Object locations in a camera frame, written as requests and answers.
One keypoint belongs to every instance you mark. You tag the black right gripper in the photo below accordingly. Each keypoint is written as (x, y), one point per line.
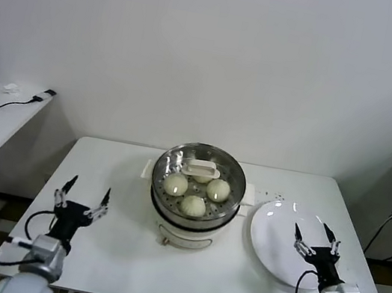
(326, 266)

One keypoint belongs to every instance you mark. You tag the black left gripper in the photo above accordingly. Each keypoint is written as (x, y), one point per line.
(69, 219)

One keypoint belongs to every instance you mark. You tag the white steamed baozi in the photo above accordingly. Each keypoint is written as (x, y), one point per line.
(218, 190)
(202, 179)
(176, 184)
(193, 205)

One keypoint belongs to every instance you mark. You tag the stainless steel steamer basket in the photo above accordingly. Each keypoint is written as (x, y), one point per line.
(186, 222)

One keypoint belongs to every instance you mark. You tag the white round plate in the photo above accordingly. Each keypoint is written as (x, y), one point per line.
(273, 224)

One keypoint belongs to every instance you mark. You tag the small black adapter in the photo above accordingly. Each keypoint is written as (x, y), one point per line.
(50, 92)

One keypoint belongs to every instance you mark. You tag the small white crumpled tissue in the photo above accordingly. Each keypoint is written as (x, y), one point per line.
(10, 88)

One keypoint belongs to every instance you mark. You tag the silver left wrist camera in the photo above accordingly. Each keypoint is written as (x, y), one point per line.
(47, 248)

